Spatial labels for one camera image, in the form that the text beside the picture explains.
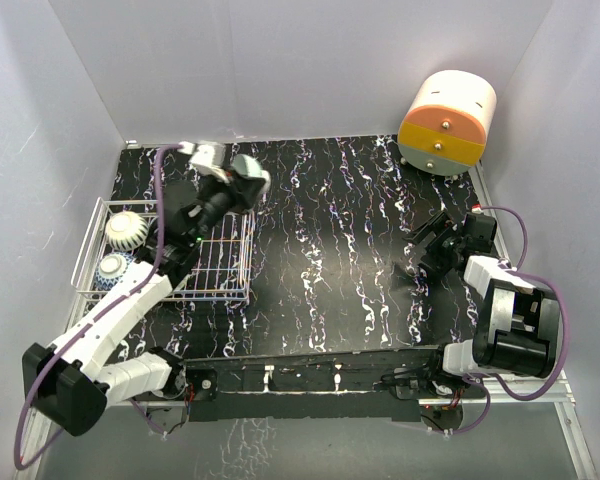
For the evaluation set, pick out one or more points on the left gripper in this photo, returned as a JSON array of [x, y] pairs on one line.
[[243, 191]]

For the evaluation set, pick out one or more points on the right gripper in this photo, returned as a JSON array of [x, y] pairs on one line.
[[432, 257]]

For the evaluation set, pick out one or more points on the mint green bowl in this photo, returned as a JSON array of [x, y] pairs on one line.
[[250, 168]]

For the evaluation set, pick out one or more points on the white orange-rimmed bowl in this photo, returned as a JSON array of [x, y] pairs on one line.
[[126, 231]]

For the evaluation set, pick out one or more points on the red patterned bowl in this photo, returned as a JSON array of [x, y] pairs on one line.
[[110, 270]]

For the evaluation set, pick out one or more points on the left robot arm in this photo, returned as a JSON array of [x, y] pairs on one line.
[[161, 265]]

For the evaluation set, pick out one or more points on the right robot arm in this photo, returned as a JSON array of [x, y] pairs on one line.
[[517, 330]]

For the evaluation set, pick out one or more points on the round pastel drawer cabinet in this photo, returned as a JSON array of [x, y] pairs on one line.
[[446, 128]]

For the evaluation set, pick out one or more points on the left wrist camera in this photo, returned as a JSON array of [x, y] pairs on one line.
[[207, 158]]

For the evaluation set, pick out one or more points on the white wire dish rack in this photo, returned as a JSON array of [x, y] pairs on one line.
[[222, 272]]

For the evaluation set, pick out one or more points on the aluminium frame rail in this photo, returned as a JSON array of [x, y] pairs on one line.
[[35, 450]]

